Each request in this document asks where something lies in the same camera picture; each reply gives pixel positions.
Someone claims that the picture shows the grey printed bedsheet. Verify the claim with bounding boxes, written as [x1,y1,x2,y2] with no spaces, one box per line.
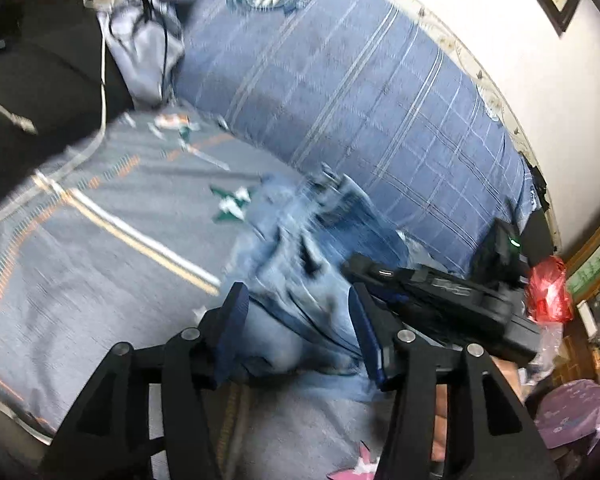
[0,107,396,480]

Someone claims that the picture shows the person's right forearm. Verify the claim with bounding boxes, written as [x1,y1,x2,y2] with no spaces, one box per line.
[432,355,526,466]

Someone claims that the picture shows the white cable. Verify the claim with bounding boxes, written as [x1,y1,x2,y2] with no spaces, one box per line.
[35,0,131,177]

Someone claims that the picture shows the purple printed box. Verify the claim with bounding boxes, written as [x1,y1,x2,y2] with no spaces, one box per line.
[535,379,600,455]

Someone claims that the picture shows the black cable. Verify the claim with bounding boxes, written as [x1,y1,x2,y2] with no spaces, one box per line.
[139,0,175,102]

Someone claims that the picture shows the light grey cloth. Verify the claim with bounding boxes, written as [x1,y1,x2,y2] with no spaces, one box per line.
[97,0,212,107]

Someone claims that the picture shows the grey cable with connector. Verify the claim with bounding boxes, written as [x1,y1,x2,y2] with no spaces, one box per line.
[0,97,39,136]

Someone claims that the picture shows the red plastic bag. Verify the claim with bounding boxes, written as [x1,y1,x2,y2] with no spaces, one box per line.
[525,255,577,324]

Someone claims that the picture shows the blue plaid pillow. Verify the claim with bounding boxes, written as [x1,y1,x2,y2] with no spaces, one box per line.
[172,0,537,277]

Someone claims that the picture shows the blue denim pants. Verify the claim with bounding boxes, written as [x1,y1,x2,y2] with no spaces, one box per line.
[215,170,431,406]

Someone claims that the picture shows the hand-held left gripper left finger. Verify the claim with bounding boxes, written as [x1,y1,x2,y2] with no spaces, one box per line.
[37,281,251,480]

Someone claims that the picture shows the clear plastic bag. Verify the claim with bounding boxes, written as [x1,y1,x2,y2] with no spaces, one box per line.
[522,320,572,387]

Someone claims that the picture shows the gold framed picture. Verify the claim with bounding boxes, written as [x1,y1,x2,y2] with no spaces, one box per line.
[562,210,600,307]

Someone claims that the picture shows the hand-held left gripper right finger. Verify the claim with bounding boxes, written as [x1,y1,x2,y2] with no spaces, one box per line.
[349,281,561,480]

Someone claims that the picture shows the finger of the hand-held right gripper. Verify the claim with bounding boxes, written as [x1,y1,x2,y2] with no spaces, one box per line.
[307,165,373,231]

